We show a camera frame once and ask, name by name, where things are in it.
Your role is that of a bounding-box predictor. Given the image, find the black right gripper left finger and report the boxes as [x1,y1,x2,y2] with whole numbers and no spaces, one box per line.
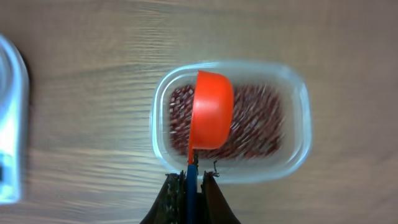
[140,171,186,224]

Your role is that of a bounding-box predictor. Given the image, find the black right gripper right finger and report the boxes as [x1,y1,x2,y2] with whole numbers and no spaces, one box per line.
[198,172,241,224]

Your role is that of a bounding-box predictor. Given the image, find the orange scoop with blue handle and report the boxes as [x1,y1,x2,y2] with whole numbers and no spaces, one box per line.
[186,70,234,224]

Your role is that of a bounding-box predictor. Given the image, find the white digital kitchen scale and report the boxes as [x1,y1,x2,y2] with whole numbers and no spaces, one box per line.
[1,35,30,205]

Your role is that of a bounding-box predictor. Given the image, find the red beans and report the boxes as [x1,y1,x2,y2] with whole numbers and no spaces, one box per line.
[168,84,284,160]

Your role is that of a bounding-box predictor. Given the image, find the clear plastic container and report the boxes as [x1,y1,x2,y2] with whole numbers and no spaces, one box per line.
[150,60,312,184]

